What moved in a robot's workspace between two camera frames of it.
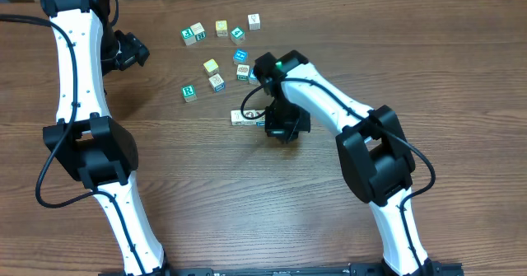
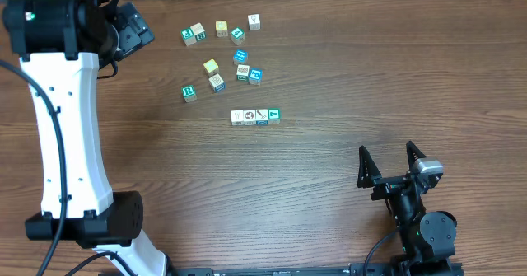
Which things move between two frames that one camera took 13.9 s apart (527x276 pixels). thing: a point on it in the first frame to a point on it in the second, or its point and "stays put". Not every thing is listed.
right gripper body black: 287,119 to 405,207
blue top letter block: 236,118 stays put
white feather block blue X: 261,120 stays put
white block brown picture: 251,114 stays put
